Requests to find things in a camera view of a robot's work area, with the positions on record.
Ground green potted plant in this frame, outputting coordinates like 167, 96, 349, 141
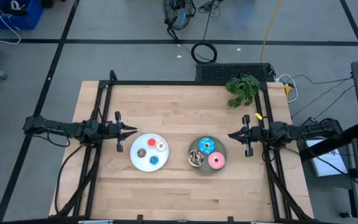
224, 73, 261, 109

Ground black floor fan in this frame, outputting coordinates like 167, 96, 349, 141
162, 0, 196, 44

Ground white paper sheet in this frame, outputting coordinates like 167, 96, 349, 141
305, 139, 353, 177

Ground black computer case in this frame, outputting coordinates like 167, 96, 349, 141
195, 62, 275, 83

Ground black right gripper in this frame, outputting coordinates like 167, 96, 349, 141
227, 114, 269, 157

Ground large blue frosted donut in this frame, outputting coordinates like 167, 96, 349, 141
198, 137, 216, 155

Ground thin black floor cable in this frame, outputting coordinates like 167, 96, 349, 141
290, 84, 356, 119
283, 73, 354, 86

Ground large chocolate frosted donut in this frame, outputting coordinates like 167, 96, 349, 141
187, 149, 205, 167

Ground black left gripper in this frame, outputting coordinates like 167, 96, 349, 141
103, 111, 138, 153

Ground grey-green round plate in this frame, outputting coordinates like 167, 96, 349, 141
188, 135, 227, 175

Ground black left base cable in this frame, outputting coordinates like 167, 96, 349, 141
54, 144, 86, 215

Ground black metal beam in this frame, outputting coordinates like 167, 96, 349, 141
298, 123, 358, 161

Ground silver metal bracket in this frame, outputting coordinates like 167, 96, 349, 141
78, 219, 114, 224

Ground coiled black cable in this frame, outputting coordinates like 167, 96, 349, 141
191, 42, 218, 64

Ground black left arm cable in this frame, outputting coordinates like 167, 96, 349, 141
46, 130, 71, 148

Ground large pink frosted donut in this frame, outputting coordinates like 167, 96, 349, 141
208, 151, 226, 170

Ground white power cable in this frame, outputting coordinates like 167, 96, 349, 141
278, 73, 300, 103

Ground black fan power cable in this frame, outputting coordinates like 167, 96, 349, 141
197, 0, 222, 44

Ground black aluminium rig frame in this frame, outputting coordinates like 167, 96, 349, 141
48, 69, 315, 224

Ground long black cable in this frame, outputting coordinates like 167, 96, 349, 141
303, 139, 358, 197

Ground yellow hanging cable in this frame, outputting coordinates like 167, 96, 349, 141
259, 0, 282, 64

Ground blue plastic bin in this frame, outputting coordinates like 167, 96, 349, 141
0, 0, 45, 31

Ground white round plate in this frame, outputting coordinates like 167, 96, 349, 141
129, 133, 170, 173

